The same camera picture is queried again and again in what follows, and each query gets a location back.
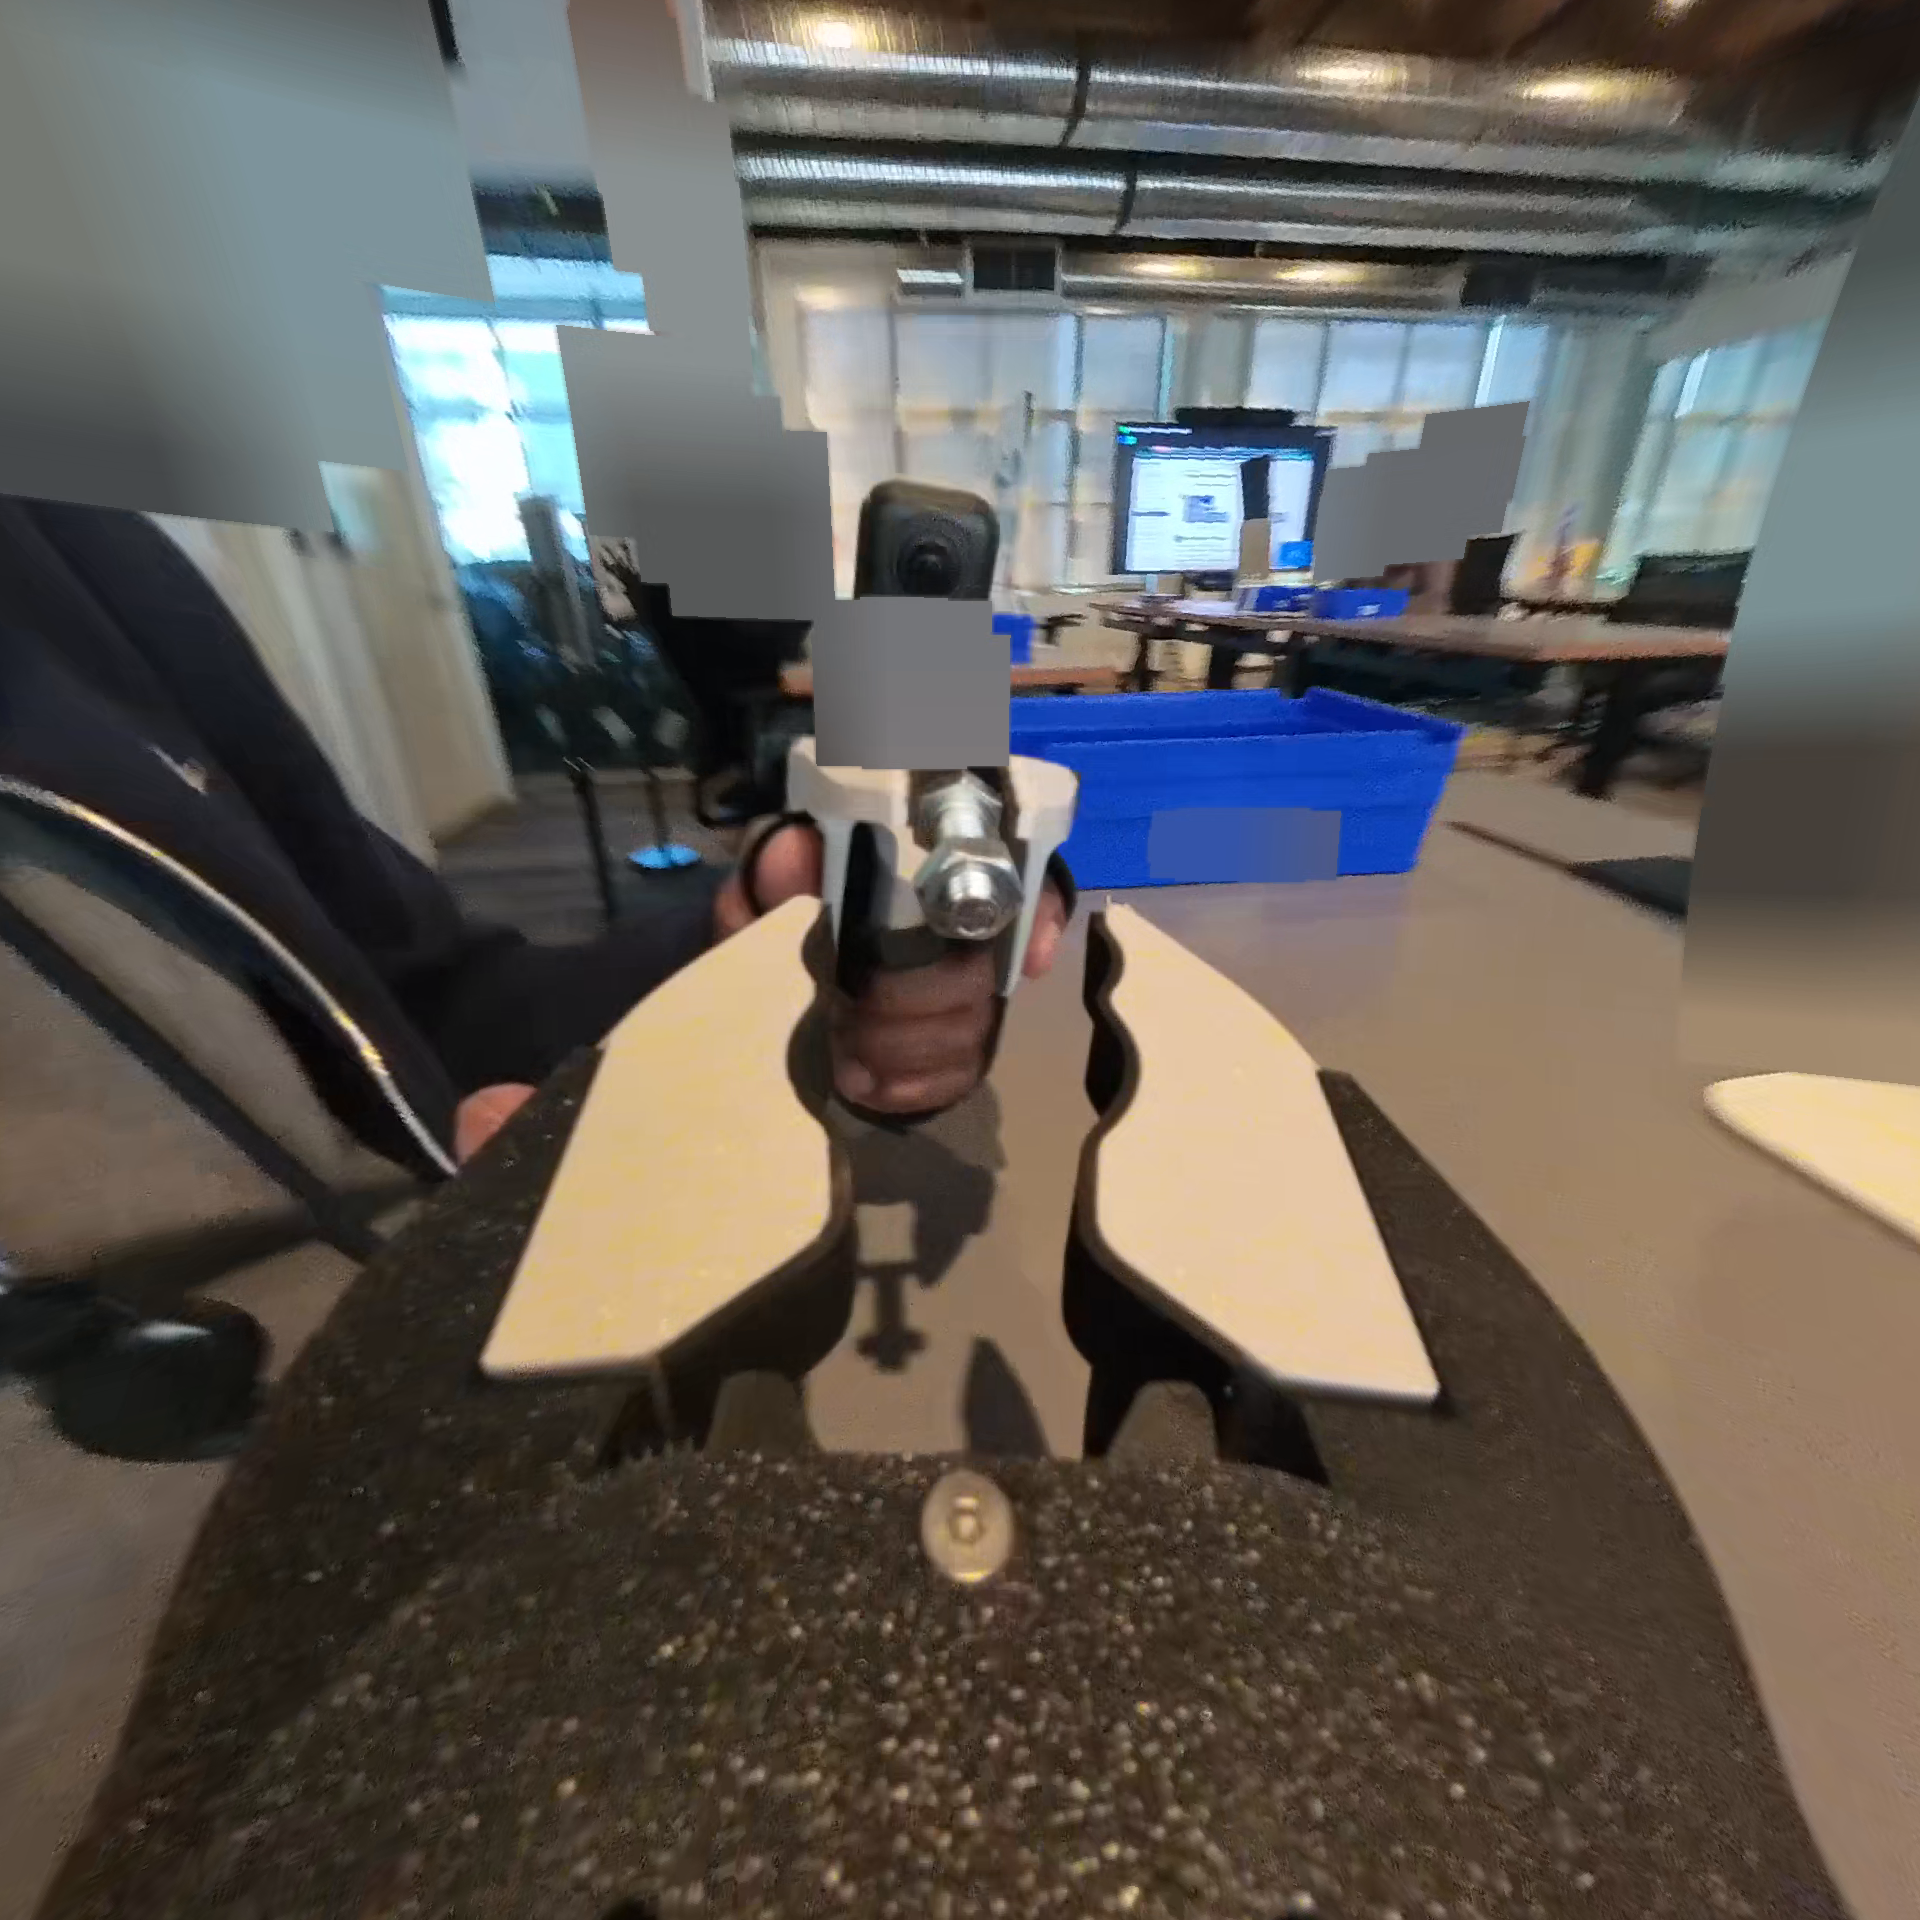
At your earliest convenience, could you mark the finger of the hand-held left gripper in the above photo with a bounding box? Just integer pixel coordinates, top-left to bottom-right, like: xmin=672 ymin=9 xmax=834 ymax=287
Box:
xmin=996 ymin=756 xmax=1081 ymax=997
xmin=787 ymin=756 xmax=924 ymax=938

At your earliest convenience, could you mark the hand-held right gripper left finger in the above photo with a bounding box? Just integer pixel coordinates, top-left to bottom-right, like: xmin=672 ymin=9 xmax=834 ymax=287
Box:
xmin=480 ymin=896 xmax=856 ymax=1377

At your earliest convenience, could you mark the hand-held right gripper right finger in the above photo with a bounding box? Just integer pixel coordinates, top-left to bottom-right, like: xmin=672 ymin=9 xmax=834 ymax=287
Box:
xmin=1068 ymin=899 xmax=1445 ymax=1406

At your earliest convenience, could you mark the silver hex bolt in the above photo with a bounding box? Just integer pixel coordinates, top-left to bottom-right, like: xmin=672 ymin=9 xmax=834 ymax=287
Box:
xmin=916 ymin=771 xmax=1039 ymax=938

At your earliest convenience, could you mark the silver hex nut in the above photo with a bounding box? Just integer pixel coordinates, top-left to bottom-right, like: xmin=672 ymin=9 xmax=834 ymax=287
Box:
xmin=913 ymin=843 xmax=1031 ymax=940

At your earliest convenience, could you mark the person's left hand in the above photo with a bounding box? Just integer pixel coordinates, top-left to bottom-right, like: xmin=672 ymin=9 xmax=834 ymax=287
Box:
xmin=716 ymin=858 xmax=1074 ymax=1116

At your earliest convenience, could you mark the black tripod stand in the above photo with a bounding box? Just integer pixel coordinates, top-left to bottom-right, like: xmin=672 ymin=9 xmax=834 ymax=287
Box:
xmin=562 ymin=748 xmax=708 ymax=921

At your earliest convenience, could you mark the large computer monitor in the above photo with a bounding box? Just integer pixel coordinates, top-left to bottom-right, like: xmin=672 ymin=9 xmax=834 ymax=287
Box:
xmin=1109 ymin=422 xmax=1336 ymax=579

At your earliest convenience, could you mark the wooden office desk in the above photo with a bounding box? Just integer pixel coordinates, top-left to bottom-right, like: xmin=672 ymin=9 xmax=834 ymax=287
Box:
xmin=1092 ymin=597 xmax=1730 ymax=665

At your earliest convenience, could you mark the white rounded flat pad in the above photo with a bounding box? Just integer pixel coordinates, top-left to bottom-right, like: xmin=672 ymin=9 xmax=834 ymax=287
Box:
xmin=1706 ymin=1071 xmax=1920 ymax=1247

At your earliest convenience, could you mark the black office chair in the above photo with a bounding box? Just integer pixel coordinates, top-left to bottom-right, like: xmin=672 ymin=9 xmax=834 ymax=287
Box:
xmin=1627 ymin=551 xmax=1754 ymax=634

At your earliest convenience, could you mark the person's navy zip jacket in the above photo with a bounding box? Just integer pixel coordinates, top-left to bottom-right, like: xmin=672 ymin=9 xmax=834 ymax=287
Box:
xmin=0 ymin=495 xmax=526 ymax=1186

